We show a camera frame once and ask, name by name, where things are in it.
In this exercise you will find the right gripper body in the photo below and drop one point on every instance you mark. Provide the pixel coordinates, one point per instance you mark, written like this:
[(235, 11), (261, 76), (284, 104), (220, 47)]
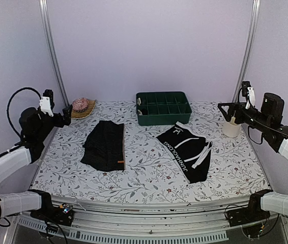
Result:
[(241, 118)]

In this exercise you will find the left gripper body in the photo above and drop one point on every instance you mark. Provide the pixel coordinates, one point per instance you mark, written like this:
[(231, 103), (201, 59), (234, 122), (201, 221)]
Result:
[(60, 122)]

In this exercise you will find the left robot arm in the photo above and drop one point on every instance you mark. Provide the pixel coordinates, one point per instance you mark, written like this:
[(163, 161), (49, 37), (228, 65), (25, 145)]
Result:
[(36, 126)]

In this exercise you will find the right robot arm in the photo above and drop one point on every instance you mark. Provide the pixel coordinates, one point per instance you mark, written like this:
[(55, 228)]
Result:
[(267, 120)]

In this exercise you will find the black white-banded underwear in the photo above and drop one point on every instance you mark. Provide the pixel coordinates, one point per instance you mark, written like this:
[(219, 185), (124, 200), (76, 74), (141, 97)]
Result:
[(191, 152)]

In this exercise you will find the pink patterned ball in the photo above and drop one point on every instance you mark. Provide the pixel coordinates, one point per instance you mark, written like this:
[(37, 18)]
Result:
[(80, 105)]

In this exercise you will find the cream cup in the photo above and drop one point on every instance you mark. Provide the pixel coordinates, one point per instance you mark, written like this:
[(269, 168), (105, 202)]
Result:
[(230, 128)]

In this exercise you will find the green divided storage box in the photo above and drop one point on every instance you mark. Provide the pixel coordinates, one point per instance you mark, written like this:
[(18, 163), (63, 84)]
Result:
[(162, 108)]

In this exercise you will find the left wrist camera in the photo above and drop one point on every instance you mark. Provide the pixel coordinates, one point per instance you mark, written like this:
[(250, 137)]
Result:
[(46, 103)]

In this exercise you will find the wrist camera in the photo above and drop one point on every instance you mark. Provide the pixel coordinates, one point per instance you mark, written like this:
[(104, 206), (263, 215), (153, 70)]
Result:
[(249, 94), (46, 103)]

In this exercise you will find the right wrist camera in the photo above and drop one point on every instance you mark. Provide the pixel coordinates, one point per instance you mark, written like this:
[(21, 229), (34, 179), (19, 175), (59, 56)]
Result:
[(249, 94)]

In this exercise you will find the left aluminium frame post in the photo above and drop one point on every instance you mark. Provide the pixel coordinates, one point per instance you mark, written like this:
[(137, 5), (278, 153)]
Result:
[(50, 43)]

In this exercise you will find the aluminium frame post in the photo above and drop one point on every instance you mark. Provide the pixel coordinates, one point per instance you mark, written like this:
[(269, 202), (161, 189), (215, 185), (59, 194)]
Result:
[(248, 47), (50, 43)]

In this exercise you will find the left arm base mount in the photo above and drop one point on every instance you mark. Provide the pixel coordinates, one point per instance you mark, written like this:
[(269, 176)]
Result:
[(62, 214)]

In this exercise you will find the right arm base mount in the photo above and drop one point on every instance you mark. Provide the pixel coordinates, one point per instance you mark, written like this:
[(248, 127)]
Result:
[(240, 215)]

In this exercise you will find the right aluminium frame post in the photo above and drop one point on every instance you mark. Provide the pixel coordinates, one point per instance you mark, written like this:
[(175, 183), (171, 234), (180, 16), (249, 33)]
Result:
[(248, 47)]

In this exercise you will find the front aluminium rail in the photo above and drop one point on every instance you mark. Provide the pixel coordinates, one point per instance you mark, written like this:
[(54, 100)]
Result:
[(106, 222)]

